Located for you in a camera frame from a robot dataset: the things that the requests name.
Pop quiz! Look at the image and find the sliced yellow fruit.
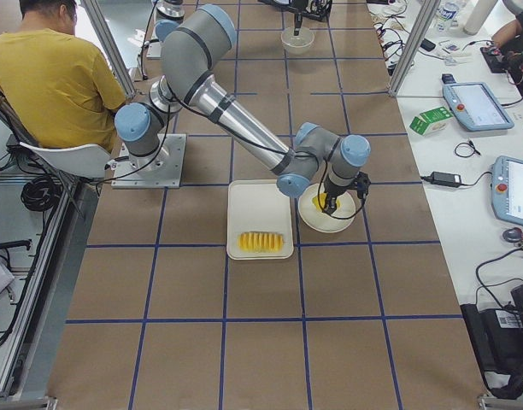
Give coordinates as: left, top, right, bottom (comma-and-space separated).
238, 231, 284, 253

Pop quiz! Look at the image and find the cream round plate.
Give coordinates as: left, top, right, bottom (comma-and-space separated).
298, 184, 356, 233

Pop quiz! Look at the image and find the blue teach pendant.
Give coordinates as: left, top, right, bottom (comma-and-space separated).
442, 82, 514, 132
491, 155, 523, 226

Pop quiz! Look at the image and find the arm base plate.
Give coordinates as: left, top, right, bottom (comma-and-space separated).
110, 132, 187, 189
133, 29, 161, 61

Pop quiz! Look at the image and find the plastic water bottle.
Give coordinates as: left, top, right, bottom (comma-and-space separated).
434, 0, 459, 34

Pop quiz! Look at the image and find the green white carton box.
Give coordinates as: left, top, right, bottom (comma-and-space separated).
409, 106, 453, 136

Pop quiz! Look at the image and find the man in yellow shirt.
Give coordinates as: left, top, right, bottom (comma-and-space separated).
0, 1, 126, 151

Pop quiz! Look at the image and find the cream rectangular tray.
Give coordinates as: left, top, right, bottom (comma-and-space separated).
226, 179, 294, 260

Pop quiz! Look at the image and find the white plastic chair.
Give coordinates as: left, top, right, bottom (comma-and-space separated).
0, 80, 114, 223

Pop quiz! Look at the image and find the black power adapter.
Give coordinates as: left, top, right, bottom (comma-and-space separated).
431, 171, 462, 188

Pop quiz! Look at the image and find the white ceramic bowl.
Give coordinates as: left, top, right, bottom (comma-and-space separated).
281, 27, 314, 55

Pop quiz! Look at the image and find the yellow lemon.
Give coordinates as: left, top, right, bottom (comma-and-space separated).
312, 192, 340, 215

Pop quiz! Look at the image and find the black coiled cable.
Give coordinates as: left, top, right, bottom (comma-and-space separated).
21, 174, 62, 214

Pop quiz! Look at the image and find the far blue teach pendant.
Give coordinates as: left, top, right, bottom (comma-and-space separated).
442, 82, 514, 132

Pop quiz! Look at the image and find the near blue teach pendant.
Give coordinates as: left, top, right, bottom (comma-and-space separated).
491, 155, 523, 226

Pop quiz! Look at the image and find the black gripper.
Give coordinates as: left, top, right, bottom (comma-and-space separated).
287, 0, 332, 37
320, 168, 371, 215

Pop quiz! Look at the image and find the black laptop bag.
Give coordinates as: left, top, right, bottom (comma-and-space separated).
461, 284, 523, 400

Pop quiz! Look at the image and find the aluminium frame post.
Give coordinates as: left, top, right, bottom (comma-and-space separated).
388, 0, 439, 97

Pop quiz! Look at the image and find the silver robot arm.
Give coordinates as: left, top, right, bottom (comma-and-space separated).
152, 0, 332, 37
115, 4, 371, 216

